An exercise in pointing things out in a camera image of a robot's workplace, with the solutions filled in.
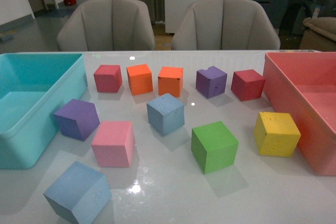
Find blue foam cube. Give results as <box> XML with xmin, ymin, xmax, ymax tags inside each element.
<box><xmin>146</xmin><ymin>93</ymin><xmax>185</xmax><ymax>136</ymax></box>
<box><xmin>43</xmin><ymin>161</ymin><xmax>111</xmax><ymax>223</ymax></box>

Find right orange foam cube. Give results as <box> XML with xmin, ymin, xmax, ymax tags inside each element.
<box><xmin>158</xmin><ymin>67</ymin><xmax>184</xmax><ymax>98</ymax></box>

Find orange foam cube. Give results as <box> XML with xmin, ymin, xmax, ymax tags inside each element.
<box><xmin>158</xmin><ymin>67</ymin><xmax>184</xmax><ymax>98</ymax></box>
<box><xmin>127</xmin><ymin>64</ymin><xmax>153</xmax><ymax>95</ymax></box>

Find left orange foam cube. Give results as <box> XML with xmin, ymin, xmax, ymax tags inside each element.
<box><xmin>127</xmin><ymin>64</ymin><xmax>153</xmax><ymax>95</ymax></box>

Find right purple foam cube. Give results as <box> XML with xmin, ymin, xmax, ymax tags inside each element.
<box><xmin>196</xmin><ymin>66</ymin><xmax>227</xmax><ymax>99</ymax></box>

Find purple foam cube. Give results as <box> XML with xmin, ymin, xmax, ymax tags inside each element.
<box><xmin>54</xmin><ymin>99</ymin><xmax>100</xmax><ymax>141</ymax></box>
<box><xmin>196</xmin><ymin>66</ymin><xmax>227</xmax><ymax>99</ymax></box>

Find left red foam cube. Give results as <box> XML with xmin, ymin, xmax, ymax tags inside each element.
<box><xmin>93</xmin><ymin>65</ymin><xmax>123</xmax><ymax>93</ymax></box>

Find red foam cube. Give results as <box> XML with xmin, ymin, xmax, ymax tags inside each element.
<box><xmin>93</xmin><ymin>65</ymin><xmax>123</xmax><ymax>93</ymax></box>
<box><xmin>231</xmin><ymin>69</ymin><xmax>266</xmax><ymax>101</ymax></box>

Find green foam cube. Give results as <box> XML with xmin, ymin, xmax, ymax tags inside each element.
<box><xmin>191</xmin><ymin>121</ymin><xmax>239</xmax><ymax>174</ymax></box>

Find pink foam cube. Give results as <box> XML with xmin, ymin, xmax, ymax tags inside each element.
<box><xmin>91</xmin><ymin>121</ymin><xmax>135</xmax><ymax>168</ymax></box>

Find right red foam cube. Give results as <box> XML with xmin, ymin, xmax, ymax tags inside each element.
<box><xmin>231</xmin><ymin>69</ymin><xmax>266</xmax><ymax>101</ymax></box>

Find right beige chair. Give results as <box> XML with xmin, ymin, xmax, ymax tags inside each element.
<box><xmin>172</xmin><ymin>0</ymin><xmax>280</xmax><ymax>51</ymax></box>

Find beige chair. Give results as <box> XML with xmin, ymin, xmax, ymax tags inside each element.
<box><xmin>56</xmin><ymin>0</ymin><xmax>155</xmax><ymax>52</ymax></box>
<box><xmin>172</xmin><ymin>0</ymin><xmax>280</xmax><ymax>51</ymax></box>

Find left purple foam cube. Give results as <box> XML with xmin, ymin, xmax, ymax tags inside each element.
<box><xmin>54</xmin><ymin>99</ymin><xmax>100</xmax><ymax>141</ymax></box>

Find left beige chair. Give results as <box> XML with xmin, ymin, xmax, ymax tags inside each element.
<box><xmin>56</xmin><ymin>0</ymin><xmax>155</xmax><ymax>52</ymax></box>

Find yellow foam cube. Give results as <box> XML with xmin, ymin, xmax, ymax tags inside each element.
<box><xmin>254</xmin><ymin>112</ymin><xmax>301</xmax><ymax>157</ymax></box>

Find pink plastic bin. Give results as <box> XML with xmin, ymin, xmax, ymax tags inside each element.
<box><xmin>263</xmin><ymin>52</ymin><xmax>335</xmax><ymax>176</ymax></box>

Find teal plastic bin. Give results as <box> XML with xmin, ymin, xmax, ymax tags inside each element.
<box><xmin>1</xmin><ymin>53</ymin><xmax>87</xmax><ymax>169</ymax></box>

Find brown cardboard box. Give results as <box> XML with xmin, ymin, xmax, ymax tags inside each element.
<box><xmin>299</xmin><ymin>17</ymin><xmax>336</xmax><ymax>52</ymax></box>

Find dark washing machine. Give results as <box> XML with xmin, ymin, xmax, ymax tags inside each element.
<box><xmin>279</xmin><ymin>0</ymin><xmax>335</xmax><ymax>36</ymax></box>

